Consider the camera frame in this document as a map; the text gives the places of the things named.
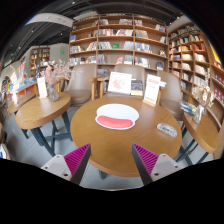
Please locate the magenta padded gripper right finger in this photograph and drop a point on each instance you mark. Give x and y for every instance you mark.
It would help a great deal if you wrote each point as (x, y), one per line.
(152, 166)

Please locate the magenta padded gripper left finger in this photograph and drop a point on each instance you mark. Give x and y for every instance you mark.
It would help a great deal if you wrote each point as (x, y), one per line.
(70, 167)

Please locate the white red mouse pad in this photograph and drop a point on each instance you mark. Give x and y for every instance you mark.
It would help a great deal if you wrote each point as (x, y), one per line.
(116, 116)

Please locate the round wooden centre table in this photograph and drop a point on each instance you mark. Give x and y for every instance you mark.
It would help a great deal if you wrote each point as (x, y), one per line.
(111, 150)

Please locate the round wooden table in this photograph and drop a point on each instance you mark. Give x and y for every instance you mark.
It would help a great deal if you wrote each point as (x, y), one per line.
(111, 150)
(203, 134)
(40, 111)

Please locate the round wooden right table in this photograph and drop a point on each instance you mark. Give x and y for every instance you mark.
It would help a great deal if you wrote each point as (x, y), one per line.
(203, 134)

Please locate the round wooden left table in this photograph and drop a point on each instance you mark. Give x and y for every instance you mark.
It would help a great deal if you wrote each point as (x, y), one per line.
(40, 111)

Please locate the brown armchair right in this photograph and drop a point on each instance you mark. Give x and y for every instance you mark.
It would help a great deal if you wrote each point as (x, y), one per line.
(171, 97)

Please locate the brown armchair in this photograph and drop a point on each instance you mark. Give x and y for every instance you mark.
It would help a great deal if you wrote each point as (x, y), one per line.
(137, 72)
(171, 97)
(82, 84)

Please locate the stack of books right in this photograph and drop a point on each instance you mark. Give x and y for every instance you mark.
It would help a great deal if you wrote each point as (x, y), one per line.
(188, 107)

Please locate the brown armchair left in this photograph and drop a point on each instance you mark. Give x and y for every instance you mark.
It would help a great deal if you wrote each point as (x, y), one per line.
(82, 84)

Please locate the dark book on stand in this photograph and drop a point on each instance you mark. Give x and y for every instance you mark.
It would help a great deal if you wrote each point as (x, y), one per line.
(136, 88)

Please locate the white sign on left table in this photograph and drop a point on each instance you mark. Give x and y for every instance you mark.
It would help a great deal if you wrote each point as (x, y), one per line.
(42, 87)

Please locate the white red standing sign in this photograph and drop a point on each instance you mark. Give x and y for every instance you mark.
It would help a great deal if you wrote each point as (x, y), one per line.
(151, 90)

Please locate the glass vase flowers right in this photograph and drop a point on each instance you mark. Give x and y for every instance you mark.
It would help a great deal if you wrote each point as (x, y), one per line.
(205, 97)

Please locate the white picture display card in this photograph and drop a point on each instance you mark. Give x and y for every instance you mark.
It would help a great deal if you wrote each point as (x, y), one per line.
(120, 83)

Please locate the brown armchair middle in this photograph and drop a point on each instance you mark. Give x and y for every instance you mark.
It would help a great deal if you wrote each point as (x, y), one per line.
(137, 72)

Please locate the glass vase dried flowers left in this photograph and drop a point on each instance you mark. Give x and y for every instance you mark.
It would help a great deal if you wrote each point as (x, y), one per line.
(55, 72)

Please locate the distant wooden bookshelf left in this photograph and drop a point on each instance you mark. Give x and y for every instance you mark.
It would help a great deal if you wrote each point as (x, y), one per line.
(39, 57)

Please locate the wooden bookshelf right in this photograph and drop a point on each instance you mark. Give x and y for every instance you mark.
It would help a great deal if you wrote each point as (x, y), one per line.
(193, 60)

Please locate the large wooden bookshelf centre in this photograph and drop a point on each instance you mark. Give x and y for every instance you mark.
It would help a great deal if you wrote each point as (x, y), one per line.
(107, 40)

